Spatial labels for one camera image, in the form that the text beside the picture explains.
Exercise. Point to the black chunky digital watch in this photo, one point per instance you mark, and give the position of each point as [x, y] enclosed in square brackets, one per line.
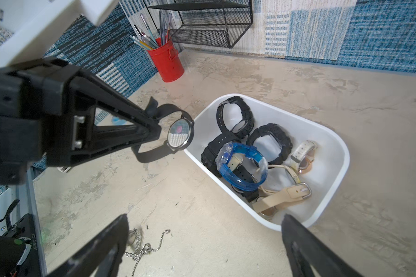
[235, 116]

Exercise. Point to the beige strap triangular watch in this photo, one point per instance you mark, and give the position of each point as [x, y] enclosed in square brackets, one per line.
[270, 202]

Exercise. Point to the pens in red cup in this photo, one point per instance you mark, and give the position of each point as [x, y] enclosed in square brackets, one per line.
[146, 31]

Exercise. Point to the black round digital watch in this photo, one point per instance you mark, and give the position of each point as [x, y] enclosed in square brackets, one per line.
[209, 154]

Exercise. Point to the black leather strap watch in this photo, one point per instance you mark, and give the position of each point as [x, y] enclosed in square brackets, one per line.
[179, 137]

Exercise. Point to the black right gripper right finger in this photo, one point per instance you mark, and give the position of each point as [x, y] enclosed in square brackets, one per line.
[308, 256]

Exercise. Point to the beige strap slim watch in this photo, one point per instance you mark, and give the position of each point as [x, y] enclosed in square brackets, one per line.
[280, 177]

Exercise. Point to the translucent blue plastic watch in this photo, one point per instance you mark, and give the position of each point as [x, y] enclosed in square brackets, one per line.
[253, 161]

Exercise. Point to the black wire mesh shelf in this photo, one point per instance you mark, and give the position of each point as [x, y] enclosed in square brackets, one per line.
[207, 23]

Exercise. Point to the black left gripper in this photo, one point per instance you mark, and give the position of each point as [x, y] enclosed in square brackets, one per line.
[37, 104]

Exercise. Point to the red metal pen cup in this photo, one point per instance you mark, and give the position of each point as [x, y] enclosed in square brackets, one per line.
[167, 62]

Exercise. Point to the silver chain pocket watch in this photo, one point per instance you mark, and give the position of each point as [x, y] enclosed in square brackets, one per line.
[139, 249]

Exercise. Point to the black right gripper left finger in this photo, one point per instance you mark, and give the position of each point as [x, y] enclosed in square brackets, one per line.
[101, 256]

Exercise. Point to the white strap rose-gold watch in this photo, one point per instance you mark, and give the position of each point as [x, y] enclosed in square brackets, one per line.
[302, 157]

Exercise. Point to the small black strap watch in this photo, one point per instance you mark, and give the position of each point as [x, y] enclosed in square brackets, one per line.
[244, 175]

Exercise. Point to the white plastic storage box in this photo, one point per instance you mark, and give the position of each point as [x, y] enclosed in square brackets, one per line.
[331, 160]

